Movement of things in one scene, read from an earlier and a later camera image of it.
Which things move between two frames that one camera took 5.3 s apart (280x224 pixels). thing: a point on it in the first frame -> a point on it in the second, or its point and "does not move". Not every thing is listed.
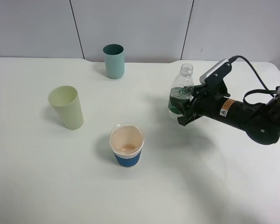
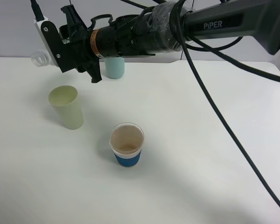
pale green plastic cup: x=64 y=100 does not move
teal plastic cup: x=114 y=54 does not move
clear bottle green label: x=179 y=99 -> x=42 y=58
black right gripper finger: x=196 y=90 -> x=93 y=67
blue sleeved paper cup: x=127 y=140 does not move
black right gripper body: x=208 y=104 -> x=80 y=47
